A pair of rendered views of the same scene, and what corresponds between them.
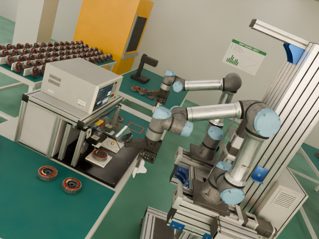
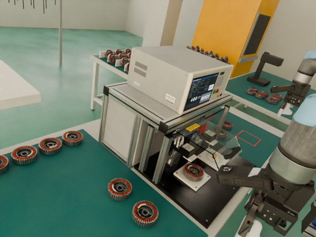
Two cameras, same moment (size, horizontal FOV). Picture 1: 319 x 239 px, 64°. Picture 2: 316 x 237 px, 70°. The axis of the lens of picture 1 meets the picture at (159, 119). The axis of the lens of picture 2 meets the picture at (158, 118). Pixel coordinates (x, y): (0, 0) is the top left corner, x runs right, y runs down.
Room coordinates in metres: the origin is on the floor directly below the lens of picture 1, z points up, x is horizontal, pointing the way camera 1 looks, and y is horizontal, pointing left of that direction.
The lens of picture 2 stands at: (0.65, 0.05, 1.60)
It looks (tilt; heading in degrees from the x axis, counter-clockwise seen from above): 29 degrees down; 30
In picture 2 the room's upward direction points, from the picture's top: 14 degrees clockwise
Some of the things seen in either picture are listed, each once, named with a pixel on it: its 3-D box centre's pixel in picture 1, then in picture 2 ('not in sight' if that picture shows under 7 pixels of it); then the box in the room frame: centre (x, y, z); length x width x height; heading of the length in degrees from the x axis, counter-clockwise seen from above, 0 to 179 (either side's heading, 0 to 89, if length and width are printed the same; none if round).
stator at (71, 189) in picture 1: (71, 185); (145, 213); (1.24, 0.34, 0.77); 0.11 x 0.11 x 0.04
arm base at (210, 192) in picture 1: (214, 188); not in sight; (1.33, -0.46, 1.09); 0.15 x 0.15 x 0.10
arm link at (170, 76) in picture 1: (169, 78); (312, 62); (1.99, 0.06, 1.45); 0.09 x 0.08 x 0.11; 86
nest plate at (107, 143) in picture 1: (112, 144); (213, 158); (1.84, 0.28, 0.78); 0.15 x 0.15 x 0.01; 85
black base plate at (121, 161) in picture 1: (103, 151); (200, 167); (1.72, 0.30, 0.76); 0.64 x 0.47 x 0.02; 175
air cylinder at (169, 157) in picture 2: (82, 147); (172, 157); (1.61, 0.44, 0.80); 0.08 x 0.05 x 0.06; 175
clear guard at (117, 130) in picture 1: (107, 129); (203, 138); (1.58, 0.31, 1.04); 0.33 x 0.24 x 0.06; 85
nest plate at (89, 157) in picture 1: (99, 158); (192, 175); (1.60, 0.30, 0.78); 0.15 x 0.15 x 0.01; 85
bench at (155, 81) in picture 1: (146, 106); (264, 113); (4.11, 0.29, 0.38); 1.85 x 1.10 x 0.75; 175
